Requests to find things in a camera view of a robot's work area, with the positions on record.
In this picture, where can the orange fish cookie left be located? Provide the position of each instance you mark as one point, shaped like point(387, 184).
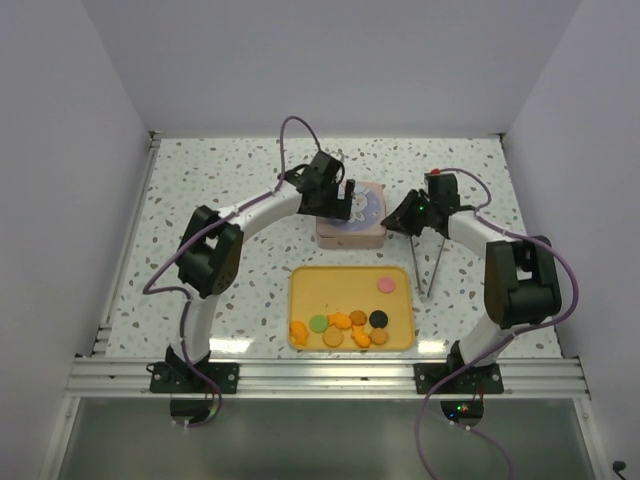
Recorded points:
point(298, 333)

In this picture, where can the chocolate chip cookie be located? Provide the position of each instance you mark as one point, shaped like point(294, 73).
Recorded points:
point(358, 318)

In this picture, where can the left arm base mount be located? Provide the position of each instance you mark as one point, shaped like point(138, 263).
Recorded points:
point(165, 379)

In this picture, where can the aluminium frame rail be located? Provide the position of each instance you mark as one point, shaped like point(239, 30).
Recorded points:
point(340, 379)

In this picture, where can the pink sandwich cookie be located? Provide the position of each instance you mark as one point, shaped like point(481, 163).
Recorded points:
point(386, 284)

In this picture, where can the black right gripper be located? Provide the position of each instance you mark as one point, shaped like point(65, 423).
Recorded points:
point(399, 219)

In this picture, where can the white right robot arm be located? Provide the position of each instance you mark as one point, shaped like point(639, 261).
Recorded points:
point(521, 288)

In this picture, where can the green sandwich cookie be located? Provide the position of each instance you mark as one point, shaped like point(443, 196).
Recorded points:
point(318, 323)

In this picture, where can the silver cookie tin box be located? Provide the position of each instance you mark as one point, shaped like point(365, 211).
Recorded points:
point(351, 240)

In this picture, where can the orange fish cookie right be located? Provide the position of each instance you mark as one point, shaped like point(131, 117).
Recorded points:
point(360, 337)

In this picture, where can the orange fish cookie middle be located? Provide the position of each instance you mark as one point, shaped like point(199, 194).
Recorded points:
point(340, 321)

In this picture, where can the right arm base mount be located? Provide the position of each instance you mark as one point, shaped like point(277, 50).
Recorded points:
point(465, 377)

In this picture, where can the round beige dotted cookie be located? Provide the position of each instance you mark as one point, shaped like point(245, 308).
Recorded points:
point(333, 337)

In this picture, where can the black sandwich cookie right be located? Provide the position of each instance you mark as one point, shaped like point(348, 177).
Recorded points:
point(378, 319)

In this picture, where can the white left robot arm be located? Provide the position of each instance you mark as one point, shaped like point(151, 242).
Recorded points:
point(211, 251)

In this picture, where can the orange fish cookie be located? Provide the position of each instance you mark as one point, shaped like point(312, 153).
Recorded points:
point(360, 337)
point(298, 333)
point(340, 321)

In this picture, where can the brown round cookie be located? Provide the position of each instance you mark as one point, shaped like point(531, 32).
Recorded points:
point(378, 336)

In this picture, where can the metal tongs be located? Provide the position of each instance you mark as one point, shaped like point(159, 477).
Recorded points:
point(426, 253)

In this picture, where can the yellow plastic tray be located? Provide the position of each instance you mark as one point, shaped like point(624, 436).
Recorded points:
point(326, 290)

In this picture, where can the silver tin lid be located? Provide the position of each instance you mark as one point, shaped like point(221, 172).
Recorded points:
point(368, 209)

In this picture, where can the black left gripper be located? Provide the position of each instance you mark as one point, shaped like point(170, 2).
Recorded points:
point(338, 208)

